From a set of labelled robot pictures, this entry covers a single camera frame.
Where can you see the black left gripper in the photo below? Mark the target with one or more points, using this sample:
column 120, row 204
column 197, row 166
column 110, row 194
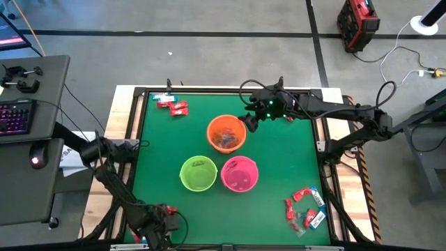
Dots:
column 157, row 223

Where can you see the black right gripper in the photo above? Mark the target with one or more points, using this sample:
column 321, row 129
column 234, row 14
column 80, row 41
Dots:
column 275, row 104

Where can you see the clear candy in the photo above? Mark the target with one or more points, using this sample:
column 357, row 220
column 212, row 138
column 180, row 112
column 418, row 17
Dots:
column 221, row 141
column 297, row 227
column 232, row 136

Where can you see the blue white candy bar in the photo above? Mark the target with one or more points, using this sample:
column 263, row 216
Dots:
column 168, row 99
column 317, row 219
column 144, row 240
column 317, row 197
column 158, row 96

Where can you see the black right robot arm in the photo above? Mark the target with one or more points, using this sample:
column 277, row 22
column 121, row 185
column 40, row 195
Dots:
column 348, row 108

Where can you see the red wrapped candy bar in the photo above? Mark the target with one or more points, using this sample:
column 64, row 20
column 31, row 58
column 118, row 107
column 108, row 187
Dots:
column 136, row 238
column 289, row 119
column 163, row 104
column 310, row 218
column 179, row 104
column 179, row 112
column 171, row 209
column 289, row 209
column 302, row 194

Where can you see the orange plastic bucket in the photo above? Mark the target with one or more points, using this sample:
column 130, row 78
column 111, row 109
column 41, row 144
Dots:
column 214, row 122

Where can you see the green table mat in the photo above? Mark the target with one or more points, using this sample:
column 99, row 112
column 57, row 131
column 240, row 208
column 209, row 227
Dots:
column 271, row 167

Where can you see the pink plastic bucket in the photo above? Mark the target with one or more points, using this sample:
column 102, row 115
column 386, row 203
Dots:
column 239, row 176

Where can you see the lime green plastic bucket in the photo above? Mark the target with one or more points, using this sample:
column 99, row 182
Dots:
column 198, row 174

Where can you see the white paper sheet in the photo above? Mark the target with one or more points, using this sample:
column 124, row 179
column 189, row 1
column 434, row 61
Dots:
column 71, row 164

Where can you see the yellow black hazard tape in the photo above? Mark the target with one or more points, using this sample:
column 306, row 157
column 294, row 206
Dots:
column 364, row 181

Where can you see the grey mouse desk panel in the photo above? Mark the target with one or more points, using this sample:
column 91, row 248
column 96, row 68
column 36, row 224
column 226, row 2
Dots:
column 24, row 195

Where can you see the red black tool case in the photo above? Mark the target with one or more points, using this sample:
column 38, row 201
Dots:
column 358, row 24

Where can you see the black computer mouse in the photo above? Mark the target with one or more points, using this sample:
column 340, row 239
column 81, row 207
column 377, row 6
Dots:
column 37, row 155

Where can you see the grey metal stand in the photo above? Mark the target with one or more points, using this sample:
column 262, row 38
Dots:
column 418, row 153

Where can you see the black green device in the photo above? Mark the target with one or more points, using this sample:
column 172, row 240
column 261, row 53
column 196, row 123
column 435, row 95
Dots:
column 438, row 104

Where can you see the backlit black keyboard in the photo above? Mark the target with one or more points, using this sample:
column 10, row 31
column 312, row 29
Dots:
column 15, row 116

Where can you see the white round stand base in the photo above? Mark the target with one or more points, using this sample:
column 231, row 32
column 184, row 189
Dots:
column 418, row 28

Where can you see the grey keyboard desk panel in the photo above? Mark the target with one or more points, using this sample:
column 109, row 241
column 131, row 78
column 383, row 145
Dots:
column 52, row 76

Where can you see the black screw clamp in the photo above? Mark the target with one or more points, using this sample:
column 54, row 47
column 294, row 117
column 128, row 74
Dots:
column 24, row 86
column 15, row 71

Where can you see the upright stand pole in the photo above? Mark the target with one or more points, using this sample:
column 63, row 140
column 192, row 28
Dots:
column 433, row 14

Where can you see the black computer monitor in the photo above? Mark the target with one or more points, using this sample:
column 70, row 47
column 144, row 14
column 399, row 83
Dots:
column 10, row 33

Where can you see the silver frame plate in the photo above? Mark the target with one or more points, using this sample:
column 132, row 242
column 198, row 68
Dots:
column 129, row 247
column 324, row 248

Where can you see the black frame clip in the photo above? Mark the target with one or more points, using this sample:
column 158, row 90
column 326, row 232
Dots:
column 280, row 81
column 169, row 83

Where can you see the black table-level camera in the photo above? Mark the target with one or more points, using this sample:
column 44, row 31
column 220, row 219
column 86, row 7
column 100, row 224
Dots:
column 227, row 248

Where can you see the metal corner bracket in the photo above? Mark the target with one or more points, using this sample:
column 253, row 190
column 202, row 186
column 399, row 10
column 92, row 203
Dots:
column 322, row 145

